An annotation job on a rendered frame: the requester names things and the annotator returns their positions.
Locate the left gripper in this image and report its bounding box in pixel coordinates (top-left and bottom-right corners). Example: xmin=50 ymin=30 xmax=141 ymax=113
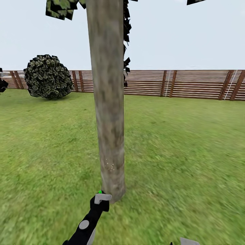
xmin=90 ymin=198 xmax=109 ymax=216

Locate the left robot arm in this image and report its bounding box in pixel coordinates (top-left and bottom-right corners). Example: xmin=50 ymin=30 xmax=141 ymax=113
xmin=62 ymin=193 xmax=112 ymax=245

